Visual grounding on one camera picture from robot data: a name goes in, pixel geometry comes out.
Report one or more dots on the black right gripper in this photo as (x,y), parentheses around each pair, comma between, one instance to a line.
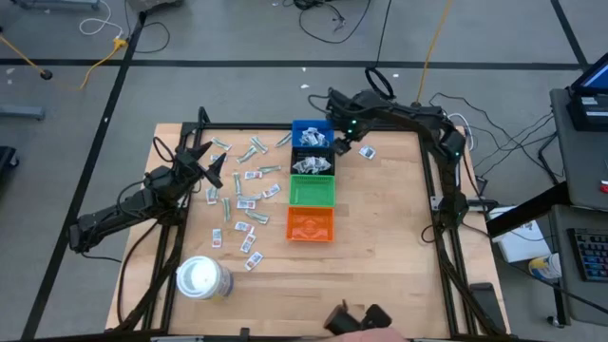
(351,111)

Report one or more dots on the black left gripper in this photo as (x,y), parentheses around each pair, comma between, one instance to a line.
(187,171)

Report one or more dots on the white packet with dark print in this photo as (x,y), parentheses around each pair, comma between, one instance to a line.
(322,142)
(323,164)
(311,161)
(309,142)
(306,134)
(314,170)
(300,166)
(319,134)
(367,152)

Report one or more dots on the green striped bandage wrapper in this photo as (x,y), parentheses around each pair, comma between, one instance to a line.
(259,144)
(236,183)
(257,217)
(283,139)
(226,209)
(250,196)
(269,168)
(246,155)
(221,144)
(214,193)

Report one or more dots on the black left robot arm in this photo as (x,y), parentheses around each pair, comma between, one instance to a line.
(109,214)

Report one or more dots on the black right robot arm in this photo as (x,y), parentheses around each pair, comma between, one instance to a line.
(413,114)

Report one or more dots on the black plastic basket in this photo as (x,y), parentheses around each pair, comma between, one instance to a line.
(312,151)

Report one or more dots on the blue plastic basket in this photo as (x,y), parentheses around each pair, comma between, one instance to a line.
(297,124)

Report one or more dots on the green plastic basket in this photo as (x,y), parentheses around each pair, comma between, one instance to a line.
(312,191)

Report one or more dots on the orange plastic basket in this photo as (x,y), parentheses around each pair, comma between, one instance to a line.
(309,224)

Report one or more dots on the black floor socket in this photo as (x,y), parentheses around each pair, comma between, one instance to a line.
(46,74)

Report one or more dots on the black desk beam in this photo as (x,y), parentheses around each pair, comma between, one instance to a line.
(527,211)

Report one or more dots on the black wheeled base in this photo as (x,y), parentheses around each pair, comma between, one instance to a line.
(5,161)

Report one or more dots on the black flat pad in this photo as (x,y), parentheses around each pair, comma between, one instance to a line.
(484,299)

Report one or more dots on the grey metal furniture base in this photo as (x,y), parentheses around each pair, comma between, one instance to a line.
(57,4)

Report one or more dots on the white and yellow container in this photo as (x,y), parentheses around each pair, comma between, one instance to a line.
(546,266)

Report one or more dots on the grey cart top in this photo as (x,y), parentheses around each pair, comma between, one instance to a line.
(582,161)

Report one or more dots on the black labelled device box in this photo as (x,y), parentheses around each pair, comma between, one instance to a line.
(586,114)

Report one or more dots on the black monitor with blue screen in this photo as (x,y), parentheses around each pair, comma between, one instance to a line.
(596,78)

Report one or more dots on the small red object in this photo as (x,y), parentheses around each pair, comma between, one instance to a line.
(604,186)

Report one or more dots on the black computer keyboard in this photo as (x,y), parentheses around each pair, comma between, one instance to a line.
(591,254)

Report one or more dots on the grey desk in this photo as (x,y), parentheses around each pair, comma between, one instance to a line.
(584,299)

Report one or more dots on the black perforated metal rail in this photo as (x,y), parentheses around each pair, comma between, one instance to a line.
(394,124)

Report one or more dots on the black camera clamp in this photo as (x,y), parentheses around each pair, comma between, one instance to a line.
(244,334)

